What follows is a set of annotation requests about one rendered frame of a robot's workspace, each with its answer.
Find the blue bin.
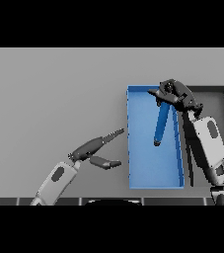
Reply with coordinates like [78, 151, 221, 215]
[126, 85, 186, 190]

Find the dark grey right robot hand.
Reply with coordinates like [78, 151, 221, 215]
[147, 78, 204, 119]

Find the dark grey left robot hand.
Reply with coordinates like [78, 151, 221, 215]
[67, 127, 125, 171]

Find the dark grey bin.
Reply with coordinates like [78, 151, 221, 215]
[178, 85, 224, 190]

